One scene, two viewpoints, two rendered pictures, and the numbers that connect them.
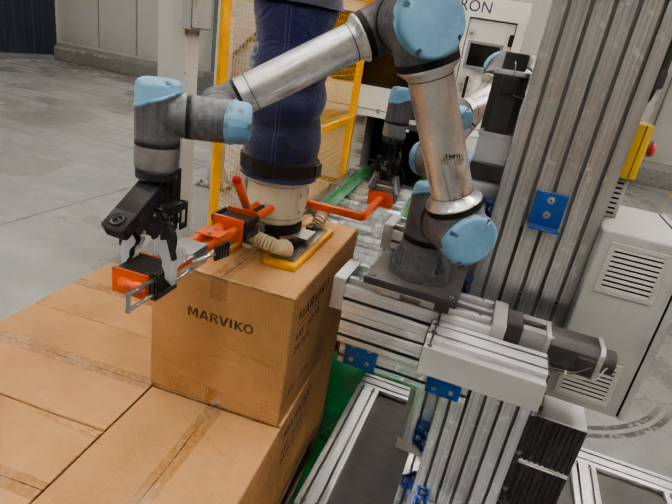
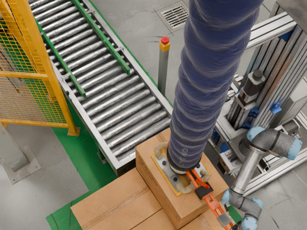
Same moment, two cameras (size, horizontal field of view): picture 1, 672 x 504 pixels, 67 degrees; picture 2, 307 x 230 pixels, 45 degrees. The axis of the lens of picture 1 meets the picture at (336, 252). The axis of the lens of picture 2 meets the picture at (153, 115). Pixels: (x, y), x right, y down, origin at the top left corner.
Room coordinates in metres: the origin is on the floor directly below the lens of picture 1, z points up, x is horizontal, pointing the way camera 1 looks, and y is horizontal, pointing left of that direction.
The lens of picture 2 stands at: (0.98, 1.00, 3.41)
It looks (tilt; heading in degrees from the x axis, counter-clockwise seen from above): 62 degrees down; 312
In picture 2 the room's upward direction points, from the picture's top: 2 degrees clockwise
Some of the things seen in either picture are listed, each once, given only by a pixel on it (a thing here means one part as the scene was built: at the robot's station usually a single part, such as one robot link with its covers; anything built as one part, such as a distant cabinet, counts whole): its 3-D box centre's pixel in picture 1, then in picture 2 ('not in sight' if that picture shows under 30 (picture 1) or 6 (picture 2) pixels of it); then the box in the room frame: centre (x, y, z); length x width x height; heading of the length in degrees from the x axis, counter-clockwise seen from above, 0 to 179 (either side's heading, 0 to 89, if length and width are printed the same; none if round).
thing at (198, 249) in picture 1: (186, 254); (223, 219); (0.97, 0.31, 1.07); 0.07 x 0.07 x 0.04; 76
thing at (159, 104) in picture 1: (159, 112); (248, 225); (0.86, 0.33, 1.38); 0.09 x 0.08 x 0.11; 107
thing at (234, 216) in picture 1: (235, 223); (203, 190); (1.18, 0.26, 1.08); 0.10 x 0.08 x 0.06; 76
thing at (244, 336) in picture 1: (263, 298); (178, 175); (1.42, 0.20, 0.75); 0.60 x 0.40 x 0.40; 166
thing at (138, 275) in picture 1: (143, 275); not in sight; (0.84, 0.35, 1.07); 0.08 x 0.07 x 0.05; 166
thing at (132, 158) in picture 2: not in sight; (151, 147); (1.77, 0.12, 0.58); 0.70 x 0.03 x 0.06; 78
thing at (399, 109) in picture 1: (400, 106); not in sight; (1.63, -0.12, 1.38); 0.09 x 0.08 x 0.11; 127
